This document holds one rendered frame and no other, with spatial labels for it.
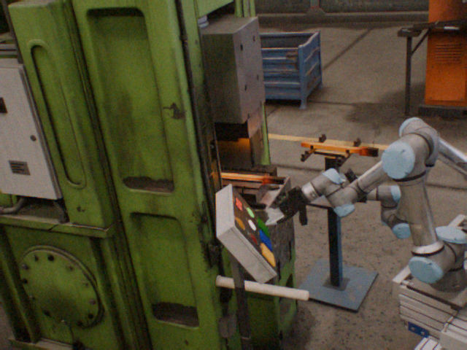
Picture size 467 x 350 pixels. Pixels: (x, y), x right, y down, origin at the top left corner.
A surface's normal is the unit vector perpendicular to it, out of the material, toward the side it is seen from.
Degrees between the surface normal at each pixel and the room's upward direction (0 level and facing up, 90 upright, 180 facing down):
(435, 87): 91
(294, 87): 90
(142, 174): 89
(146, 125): 89
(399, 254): 0
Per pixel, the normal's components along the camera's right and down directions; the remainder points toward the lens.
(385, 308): -0.11, -0.88
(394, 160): -0.73, 0.27
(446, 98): -0.48, 0.44
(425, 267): -0.65, 0.51
